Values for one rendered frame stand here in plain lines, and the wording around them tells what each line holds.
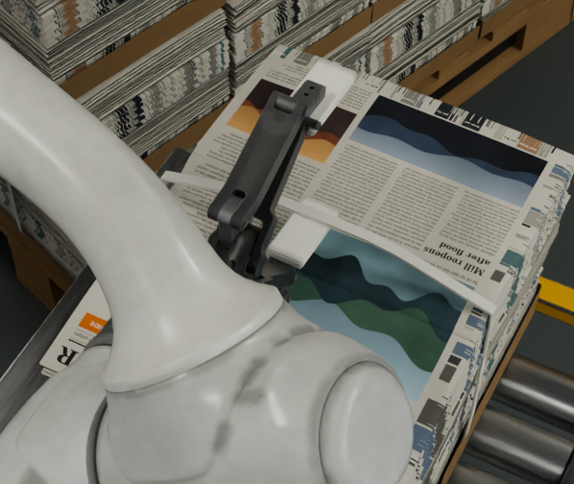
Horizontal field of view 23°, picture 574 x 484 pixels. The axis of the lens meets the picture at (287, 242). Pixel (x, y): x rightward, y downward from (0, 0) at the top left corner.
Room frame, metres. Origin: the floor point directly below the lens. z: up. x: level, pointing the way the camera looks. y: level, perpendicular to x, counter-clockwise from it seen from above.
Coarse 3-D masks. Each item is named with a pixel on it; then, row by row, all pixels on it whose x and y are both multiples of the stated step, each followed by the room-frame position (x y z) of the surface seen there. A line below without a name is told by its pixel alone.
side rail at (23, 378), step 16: (176, 160) 0.96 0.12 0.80; (160, 176) 0.94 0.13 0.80; (80, 288) 0.79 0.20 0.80; (64, 304) 0.77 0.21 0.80; (48, 320) 0.76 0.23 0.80; (64, 320) 0.76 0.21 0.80; (48, 336) 0.74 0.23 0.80; (32, 352) 0.72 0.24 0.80; (16, 368) 0.70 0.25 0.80; (32, 368) 0.70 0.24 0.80; (0, 384) 0.68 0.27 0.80; (16, 384) 0.68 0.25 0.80; (32, 384) 0.68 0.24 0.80; (0, 400) 0.67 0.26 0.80; (16, 400) 0.67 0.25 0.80; (0, 416) 0.65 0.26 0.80; (0, 432) 0.63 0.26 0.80
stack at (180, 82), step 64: (0, 0) 1.28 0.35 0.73; (64, 0) 1.23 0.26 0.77; (128, 0) 1.30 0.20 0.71; (192, 0) 1.37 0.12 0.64; (256, 0) 1.44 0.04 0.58; (320, 0) 1.53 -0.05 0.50; (448, 0) 1.74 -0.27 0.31; (512, 0) 1.87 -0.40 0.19; (64, 64) 1.23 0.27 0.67; (192, 64) 1.36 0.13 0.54; (256, 64) 1.45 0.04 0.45; (384, 64) 1.63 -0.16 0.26; (448, 64) 1.76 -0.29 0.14; (512, 64) 1.89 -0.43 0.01; (128, 128) 1.27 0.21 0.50; (0, 192) 1.39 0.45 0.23; (64, 256) 1.27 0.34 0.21
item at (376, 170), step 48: (288, 48) 0.89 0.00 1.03; (240, 96) 0.83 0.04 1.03; (384, 96) 0.83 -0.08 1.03; (240, 144) 0.77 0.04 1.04; (336, 144) 0.77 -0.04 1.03; (384, 144) 0.77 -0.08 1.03; (432, 144) 0.78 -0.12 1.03; (480, 144) 0.78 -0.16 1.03; (528, 144) 0.78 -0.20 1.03; (336, 192) 0.72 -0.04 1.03; (384, 192) 0.72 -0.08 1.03; (432, 192) 0.72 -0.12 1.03; (480, 192) 0.72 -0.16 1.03; (528, 192) 0.72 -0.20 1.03; (432, 240) 0.67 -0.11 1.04; (480, 240) 0.67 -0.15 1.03; (528, 240) 0.67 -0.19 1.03; (528, 288) 0.73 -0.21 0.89
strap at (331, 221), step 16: (176, 176) 0.73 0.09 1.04; (192, 176) 0.73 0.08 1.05; (288, 208) 0.68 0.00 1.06; (304, 208) 0.68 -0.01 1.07; (336, 224) 0.66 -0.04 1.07; (352, 224) 0.66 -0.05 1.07; (368, 240) 0.65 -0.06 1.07; (384, 240) 0.65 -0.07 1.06; (400, 256) 0.64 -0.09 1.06; (416, 256) 0.64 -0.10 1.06; (432, 272) 0.63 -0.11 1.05; (448, 288) 0.62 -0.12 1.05; (464, 288) 0.62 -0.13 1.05; (480, 304) 0.61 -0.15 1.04
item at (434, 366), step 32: (96, 288) 0.62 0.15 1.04; (288, 288) 0.62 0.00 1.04; (320, 288) 0.62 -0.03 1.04; (96, 320) 0.60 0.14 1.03; (320, 320) 0.60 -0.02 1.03; (352, 320) 0.60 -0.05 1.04; (384, 320) 0.59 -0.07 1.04; (416, 320) 0.59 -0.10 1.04; (64, 352) 0.57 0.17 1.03; (384, 352) 0.57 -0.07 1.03; (416, 352) 0.57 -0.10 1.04; (448, 352) 0.57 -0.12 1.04; (416, 384) 0.54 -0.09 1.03; (448, 384) 0.54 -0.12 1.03; (416, 416) 0.51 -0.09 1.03; (448, 416) 0.53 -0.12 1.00; (416, 448) 0.49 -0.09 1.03; (448, 448) 0.58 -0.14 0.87; (416, 480) 0.48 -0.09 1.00
